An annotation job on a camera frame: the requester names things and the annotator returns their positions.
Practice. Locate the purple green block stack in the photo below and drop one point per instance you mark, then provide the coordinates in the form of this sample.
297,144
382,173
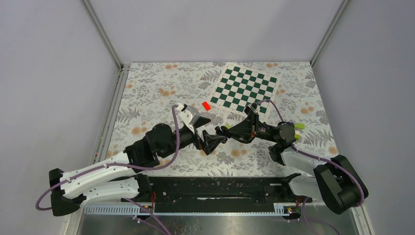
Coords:
298,127

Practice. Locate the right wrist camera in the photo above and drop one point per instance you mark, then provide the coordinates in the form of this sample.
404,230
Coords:
254,107

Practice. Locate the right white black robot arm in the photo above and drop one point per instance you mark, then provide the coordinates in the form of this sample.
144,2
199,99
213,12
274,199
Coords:
333,181

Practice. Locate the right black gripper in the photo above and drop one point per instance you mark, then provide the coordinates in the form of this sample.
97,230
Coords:
245,131

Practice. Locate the red block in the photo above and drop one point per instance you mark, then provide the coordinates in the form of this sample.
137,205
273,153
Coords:
206,106

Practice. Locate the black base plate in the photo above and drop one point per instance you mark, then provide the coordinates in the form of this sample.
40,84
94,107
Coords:
220,196

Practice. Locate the floral patterned table mat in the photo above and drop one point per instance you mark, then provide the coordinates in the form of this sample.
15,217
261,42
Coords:
151,89

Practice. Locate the green white chessboard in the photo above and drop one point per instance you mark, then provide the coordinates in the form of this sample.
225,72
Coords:
239,86

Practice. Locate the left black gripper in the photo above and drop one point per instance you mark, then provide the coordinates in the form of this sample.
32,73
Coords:
210,141

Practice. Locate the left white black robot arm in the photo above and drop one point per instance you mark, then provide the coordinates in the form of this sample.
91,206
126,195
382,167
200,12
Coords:
119,175

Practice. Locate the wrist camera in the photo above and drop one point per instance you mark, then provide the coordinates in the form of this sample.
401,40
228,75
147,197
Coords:
189,116
254,107

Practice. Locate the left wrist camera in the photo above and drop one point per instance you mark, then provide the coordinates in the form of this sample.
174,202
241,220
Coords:
189,116

